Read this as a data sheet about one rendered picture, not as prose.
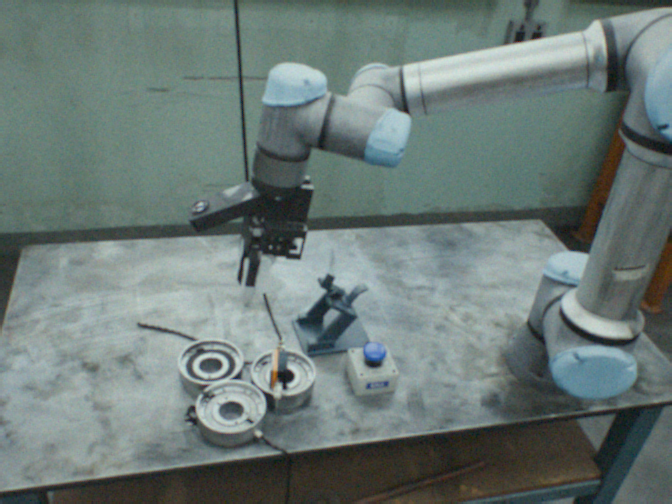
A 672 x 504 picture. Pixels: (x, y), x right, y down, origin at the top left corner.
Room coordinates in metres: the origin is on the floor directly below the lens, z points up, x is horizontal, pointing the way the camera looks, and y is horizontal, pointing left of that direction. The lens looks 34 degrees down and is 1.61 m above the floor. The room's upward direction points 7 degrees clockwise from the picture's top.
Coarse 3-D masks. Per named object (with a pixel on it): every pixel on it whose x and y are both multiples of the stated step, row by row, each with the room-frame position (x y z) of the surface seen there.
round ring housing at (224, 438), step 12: (216, 384) 0.72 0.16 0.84; (228, 384) 0.73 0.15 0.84; (240, 384) 0.73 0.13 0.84; (204, 396) 0.70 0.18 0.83; (252, 396) 0.72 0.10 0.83; (204, 408) 0.68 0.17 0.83; (216, 408) 0.68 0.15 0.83; (228, 408) 0.70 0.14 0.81; (240, 408) 0.70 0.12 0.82; (264, 408) 0.69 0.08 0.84; (204, 420) 0.66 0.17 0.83; (216, 420) 0.66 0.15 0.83; (228, 420) 0.66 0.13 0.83; (240, 420) 0.67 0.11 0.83; (264, 420) 0.68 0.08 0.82; (204, 432) 0.64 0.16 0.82; (216, 432) 0.63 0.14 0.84; (228, 432) 0.63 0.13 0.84; (240, 432) 0.64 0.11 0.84; (252, 432) 0.65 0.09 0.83; (228, 444) 0.64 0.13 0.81; (240, 444) 0.64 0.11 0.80
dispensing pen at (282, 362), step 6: (282, 342) 0.81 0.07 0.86; (276, 348) 0.81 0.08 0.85; (282, 348) 0.81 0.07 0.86; (282, 354) 0.78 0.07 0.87; (288, 354) 0.78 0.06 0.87; (282, 360) 0.76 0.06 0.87; (282, 366) 0.75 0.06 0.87; (282, 372) 0.74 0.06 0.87; (276, 378) 0.74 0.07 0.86; (282, 378) 0.74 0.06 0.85; (276, 384) 0.72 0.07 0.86; (282, 384) 0.74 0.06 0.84; (276, 390) 0.71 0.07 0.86; (276, 396) 0.70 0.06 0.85; (276, 402) 0.69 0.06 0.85; (276, 408) 0.68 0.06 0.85; (276, 414) 0.67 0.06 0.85
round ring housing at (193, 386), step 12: (192, 348) 0.81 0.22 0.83; (204, 348) 0.81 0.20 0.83; (216, 348) 0.82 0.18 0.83; (228, 348) 0.82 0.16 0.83; (180, 360) 0.77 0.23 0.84; (204, 360) 0.79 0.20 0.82; (216, 360) 0.79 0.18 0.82; (240, 360) 0.79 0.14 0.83; (180, 372) 0.74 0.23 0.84; (240, 372) 0.76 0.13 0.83; (192, 384) 0.73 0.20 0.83; (204, 384) 0.72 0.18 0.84
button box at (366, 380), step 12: (360, 348) 0.84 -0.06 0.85; (348, 360) 0.83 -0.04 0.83; (360, 360) 0.81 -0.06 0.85; (384, 360) 0.82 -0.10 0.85; (348, 372) 0.82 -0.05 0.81; (360, 372) 0.78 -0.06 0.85; (372, 372) 0.79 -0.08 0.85; (384, 372) 0.79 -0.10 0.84; (396, 372) 0.79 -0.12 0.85; (360, 384) 0.77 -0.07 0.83; (372, 384) 0.78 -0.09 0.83; (384, 384) 0.78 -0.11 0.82; (396, 384) 0.79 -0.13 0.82; (360, 396) 0.77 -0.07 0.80
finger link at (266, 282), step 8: (264, 264) 0.77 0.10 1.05; (264, 272) 0.77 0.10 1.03; (256, 280) 0.76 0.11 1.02; (264, 280) 0.77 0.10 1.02; (272, 280) 0.77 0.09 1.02; (280, 280) 0.78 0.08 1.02; (248, 288) 0.75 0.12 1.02; (256, 288) 0.76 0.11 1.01; (264, 288) 0.77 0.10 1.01; (272, 288) 0.77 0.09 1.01; (280, 288) 0.78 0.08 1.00; (240, 296) 0.77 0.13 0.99; (248, 296) 0.76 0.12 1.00; (248, 304) 0.76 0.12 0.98
